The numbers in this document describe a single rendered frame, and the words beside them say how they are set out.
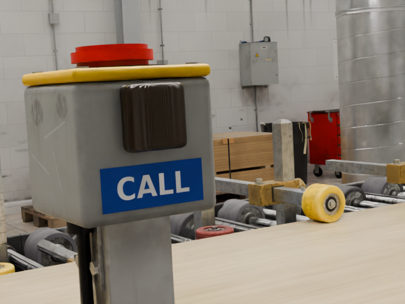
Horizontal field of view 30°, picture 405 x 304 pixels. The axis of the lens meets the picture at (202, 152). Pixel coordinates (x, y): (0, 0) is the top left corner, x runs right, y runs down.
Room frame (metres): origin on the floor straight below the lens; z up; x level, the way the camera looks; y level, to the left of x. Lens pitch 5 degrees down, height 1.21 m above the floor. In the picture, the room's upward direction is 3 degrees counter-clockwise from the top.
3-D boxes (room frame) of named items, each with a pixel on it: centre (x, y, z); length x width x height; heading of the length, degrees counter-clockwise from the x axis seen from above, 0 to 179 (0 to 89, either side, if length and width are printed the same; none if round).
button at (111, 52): (0.37, 0.04, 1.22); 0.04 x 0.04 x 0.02
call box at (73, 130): (0.37, 0.04, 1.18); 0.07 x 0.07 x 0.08; 31
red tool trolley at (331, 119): (9.19, -1.70, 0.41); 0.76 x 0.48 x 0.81; 128
